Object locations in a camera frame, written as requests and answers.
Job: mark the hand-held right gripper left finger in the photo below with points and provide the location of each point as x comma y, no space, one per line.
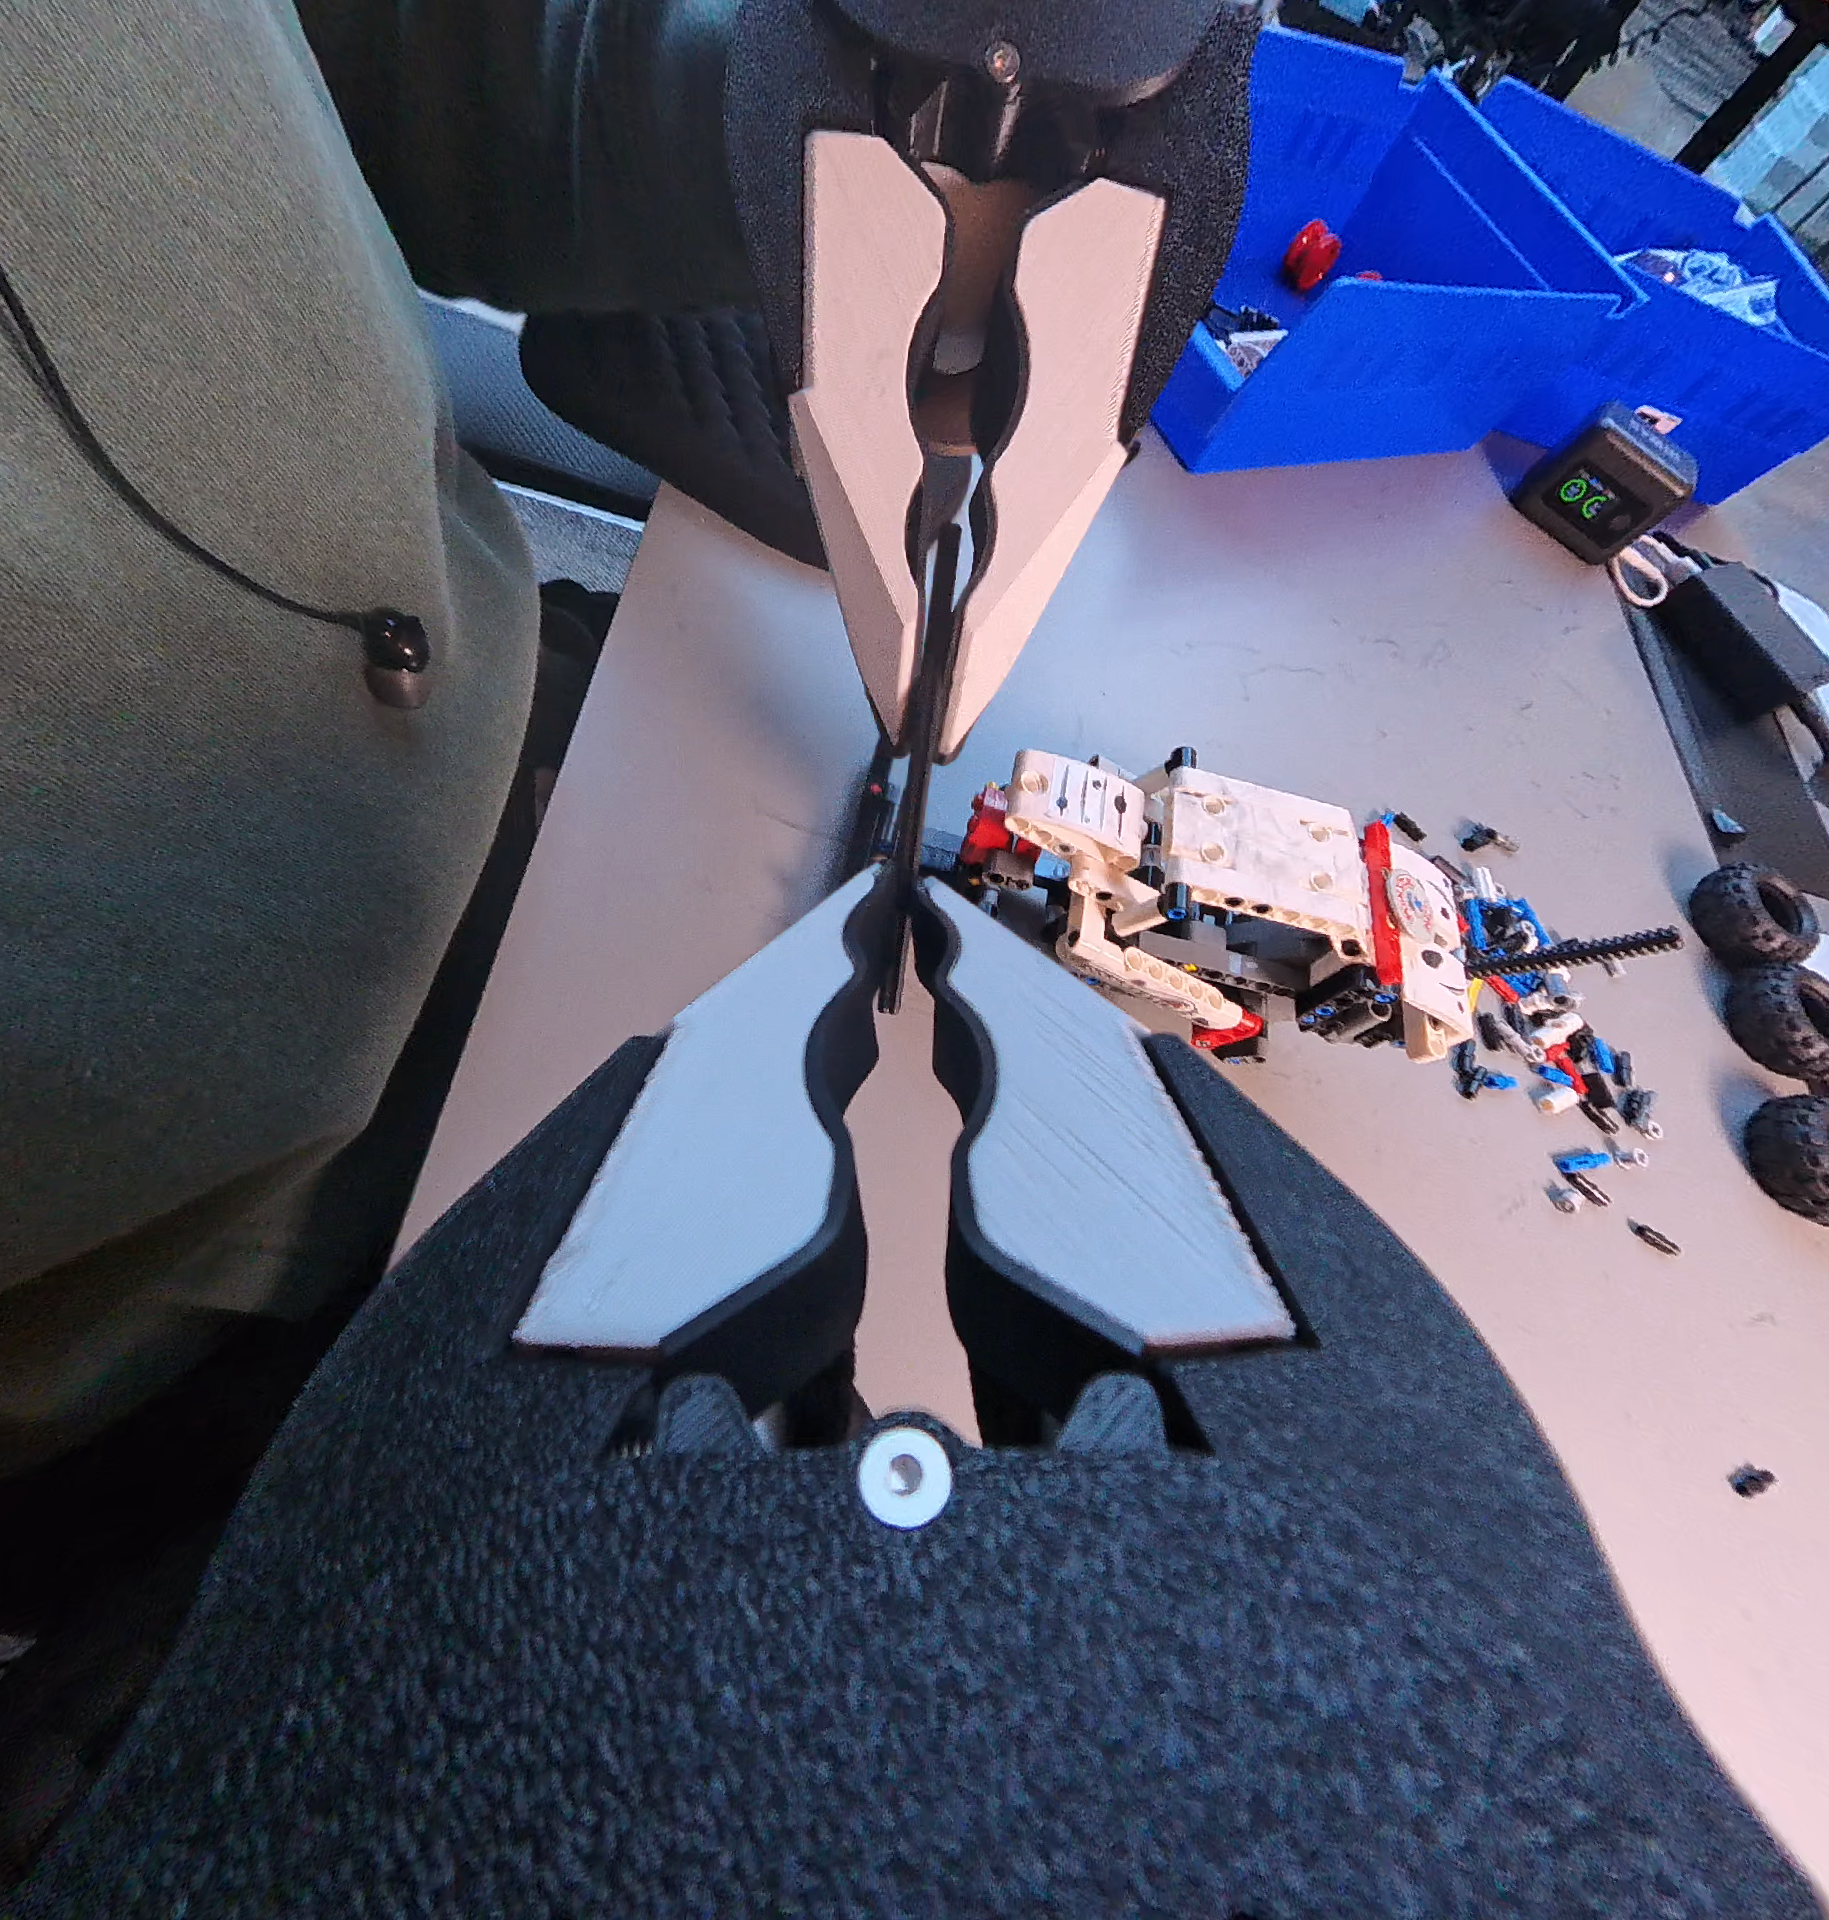
691,1185

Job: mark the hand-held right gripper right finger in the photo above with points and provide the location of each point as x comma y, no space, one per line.
1125,1185

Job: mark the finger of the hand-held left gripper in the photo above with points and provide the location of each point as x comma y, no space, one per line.
848,331
1080,345

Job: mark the toy brick vehicle model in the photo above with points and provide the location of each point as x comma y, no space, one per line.
1244,870

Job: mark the grey desk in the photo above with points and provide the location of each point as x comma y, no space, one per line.
706,751

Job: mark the red wheel hub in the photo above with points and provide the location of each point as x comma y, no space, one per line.
1314,254

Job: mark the pile of small brick parts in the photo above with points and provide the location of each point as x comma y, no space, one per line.
1545,1021

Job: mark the small black display device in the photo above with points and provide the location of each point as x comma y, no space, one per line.
1603,487

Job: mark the clear plastic bag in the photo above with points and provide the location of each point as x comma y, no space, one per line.
1724,286

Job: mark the person's green sweater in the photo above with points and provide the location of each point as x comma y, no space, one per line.
166,751

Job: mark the black rubber tyre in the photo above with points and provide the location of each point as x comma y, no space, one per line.
1754,910
1821,1162
1794,1021

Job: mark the small black brick pin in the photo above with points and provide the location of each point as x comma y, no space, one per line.
1749,1480

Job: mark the black flat plate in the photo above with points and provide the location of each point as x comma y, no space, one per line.
1754,796

